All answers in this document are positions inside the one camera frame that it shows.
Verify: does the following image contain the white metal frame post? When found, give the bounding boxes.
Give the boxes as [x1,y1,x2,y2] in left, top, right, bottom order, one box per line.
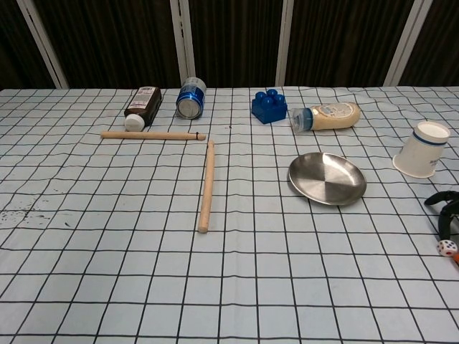
[275,0,305,87]
[169,0,197,88]
[16,0,69,89]
[383,0,435,87]

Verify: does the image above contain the silver metal plate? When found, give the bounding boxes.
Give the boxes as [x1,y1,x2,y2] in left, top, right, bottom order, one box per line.
[288,152,368,206]

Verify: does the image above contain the blue toy building block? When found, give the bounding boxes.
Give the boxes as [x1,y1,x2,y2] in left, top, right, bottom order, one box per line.
[250,88,289,125]

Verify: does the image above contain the white die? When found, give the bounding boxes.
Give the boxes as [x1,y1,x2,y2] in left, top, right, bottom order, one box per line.
[436,239,458,257]

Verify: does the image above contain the blue drink can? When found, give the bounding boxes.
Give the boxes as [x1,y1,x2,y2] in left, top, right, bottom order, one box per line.
[175,77,207,119]

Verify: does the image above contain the mayonnaise squeeze bottle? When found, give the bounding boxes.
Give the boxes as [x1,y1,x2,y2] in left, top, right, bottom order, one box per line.
[289,101,361,134]

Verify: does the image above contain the light blue checked tablecloth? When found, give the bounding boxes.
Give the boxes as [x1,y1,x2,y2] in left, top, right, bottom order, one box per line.
[0,85,459,344]

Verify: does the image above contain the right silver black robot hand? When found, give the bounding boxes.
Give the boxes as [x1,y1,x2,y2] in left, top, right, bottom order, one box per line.
[424,191,459,266]

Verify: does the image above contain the white paper cup blue stripe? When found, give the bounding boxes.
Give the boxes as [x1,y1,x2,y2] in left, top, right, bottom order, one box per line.
[392,120,451,178]

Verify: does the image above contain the wooden stick with black band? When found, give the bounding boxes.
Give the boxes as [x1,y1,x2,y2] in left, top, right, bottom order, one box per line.
[100,130,207,141]

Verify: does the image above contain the brown bottle white cap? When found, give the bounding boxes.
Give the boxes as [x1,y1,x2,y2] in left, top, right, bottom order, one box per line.
[123,85,163,132]

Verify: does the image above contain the plain wooden stick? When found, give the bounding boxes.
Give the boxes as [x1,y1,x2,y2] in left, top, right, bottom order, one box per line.
[197,140,215,234]

